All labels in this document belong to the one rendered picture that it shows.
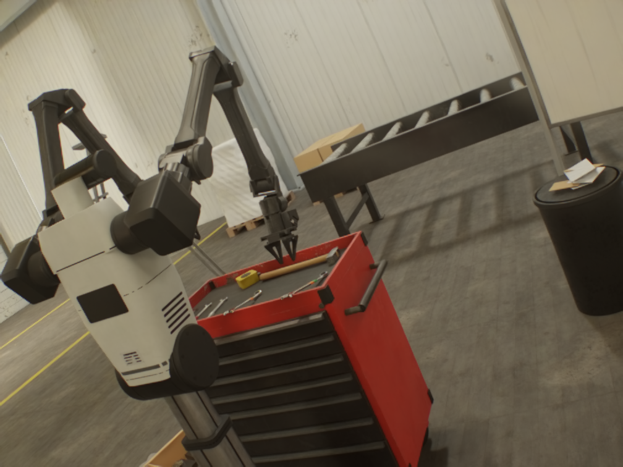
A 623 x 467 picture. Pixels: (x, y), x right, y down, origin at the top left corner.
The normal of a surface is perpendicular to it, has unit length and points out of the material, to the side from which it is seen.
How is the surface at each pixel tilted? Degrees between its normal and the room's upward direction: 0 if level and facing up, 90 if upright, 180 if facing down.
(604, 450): 0
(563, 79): 90
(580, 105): 90
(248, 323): 90
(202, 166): 101
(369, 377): 90
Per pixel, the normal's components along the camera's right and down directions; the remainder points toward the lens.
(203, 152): 0.94, -0.16
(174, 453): 0.74, -0.19
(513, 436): -0.41, -0.89
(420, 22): -0.33, 0.36
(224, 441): 0.85, -0.29
